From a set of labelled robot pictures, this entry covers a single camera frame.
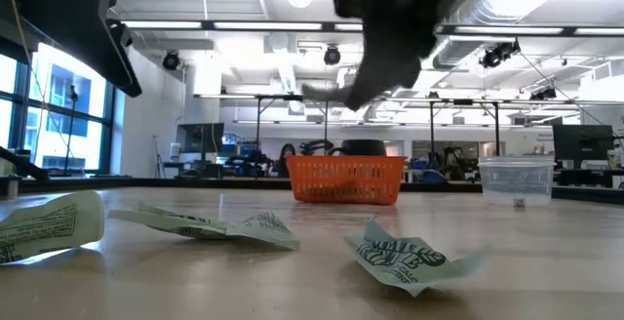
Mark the black slanted bar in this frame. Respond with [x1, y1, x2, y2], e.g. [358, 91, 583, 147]
[0, 144, 51, 182]

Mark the black ceiling spotlight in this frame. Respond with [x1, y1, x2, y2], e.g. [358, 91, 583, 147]
[323, 45, 342, 67]
[161, 50, 182, 72]

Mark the person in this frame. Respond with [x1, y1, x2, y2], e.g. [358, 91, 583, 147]
[271, 142, 297, 180]

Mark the clear plastic tub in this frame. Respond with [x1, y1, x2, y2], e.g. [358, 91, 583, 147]
[477, 155, 557, 209]

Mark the light green printed packet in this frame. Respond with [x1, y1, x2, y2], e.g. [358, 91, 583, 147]
[0, 189, 106, 265]
[343, 217, 489, 299]

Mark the silver ventilation duct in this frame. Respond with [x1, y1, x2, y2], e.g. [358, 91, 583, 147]
[431, 0, 526, 70]

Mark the large dark computer monitor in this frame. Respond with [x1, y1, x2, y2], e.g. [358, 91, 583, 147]
[552, 124, 616, 163]

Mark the yellow cable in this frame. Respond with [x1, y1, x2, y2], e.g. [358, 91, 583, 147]
[6, 0, 74, 165]

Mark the orange plastic basket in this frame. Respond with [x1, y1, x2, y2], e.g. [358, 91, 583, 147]
[286, 154, 408, 207]

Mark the black round pot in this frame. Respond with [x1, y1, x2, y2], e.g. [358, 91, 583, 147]
[328, 139, 389, 158]

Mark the small dark computer monitor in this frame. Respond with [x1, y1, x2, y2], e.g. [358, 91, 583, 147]
[175, 122, 226, 155]

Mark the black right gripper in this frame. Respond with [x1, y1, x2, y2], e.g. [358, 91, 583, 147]
[331, 0, 485, 113]

